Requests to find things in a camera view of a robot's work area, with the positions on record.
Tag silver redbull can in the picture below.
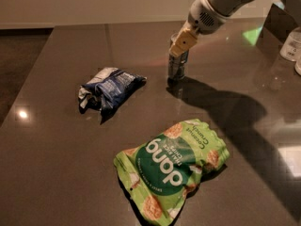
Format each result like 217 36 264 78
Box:
166 32 190 81

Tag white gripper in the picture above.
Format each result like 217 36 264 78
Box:
169 0 230 57

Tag dark box in corner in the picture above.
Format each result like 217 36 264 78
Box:
256 4 298 48

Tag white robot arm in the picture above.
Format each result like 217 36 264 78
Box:
169 0 301 57

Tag clear plastic bottle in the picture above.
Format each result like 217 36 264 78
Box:
279 27 301 62

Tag crumpled blue chip bag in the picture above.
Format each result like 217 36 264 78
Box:
78 67 147 117

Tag green dang rice chips bag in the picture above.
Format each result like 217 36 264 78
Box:
114 119 230 226

